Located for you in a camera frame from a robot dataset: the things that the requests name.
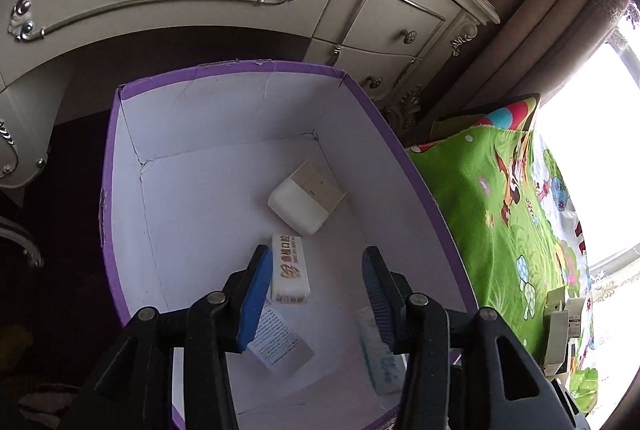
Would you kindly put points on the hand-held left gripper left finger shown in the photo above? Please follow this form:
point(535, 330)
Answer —
point(256, 297)

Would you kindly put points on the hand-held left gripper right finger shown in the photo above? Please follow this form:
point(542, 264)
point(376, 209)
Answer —
point(377, 305)

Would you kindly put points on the white box gold red print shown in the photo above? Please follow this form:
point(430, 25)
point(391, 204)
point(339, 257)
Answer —
point(292, 275)

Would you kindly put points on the purple cardboard box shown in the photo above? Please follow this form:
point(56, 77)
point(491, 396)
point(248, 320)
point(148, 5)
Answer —
point(200, 160)

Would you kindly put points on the white box with small text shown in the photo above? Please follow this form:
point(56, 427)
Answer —
point(282, 345)

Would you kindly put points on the white box light blue print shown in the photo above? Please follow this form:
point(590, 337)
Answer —
point(382, 370)

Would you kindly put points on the white rounded box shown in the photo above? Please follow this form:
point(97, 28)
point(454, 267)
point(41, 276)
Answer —
point(295, 207)

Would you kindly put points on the green printed blanket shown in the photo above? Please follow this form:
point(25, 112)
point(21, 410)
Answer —
point(475, 220)

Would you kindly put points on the beige flat box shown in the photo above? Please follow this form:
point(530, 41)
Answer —
point(321, 182)

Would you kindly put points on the small beige box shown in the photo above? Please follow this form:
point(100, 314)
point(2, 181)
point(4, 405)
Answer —
point(556, 335)

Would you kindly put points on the colourful printed cushion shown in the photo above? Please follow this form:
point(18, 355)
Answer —
point(505, 115)

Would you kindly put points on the white curved chair leg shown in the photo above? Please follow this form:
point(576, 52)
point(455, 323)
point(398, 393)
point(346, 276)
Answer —
point(22, 242)

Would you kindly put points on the small dresser drawer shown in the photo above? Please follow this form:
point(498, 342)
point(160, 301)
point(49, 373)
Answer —
point(360, 60)
point(395, 15)

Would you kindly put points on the beige patterned curtain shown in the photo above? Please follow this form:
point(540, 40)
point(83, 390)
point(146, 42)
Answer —
point(540, 0)

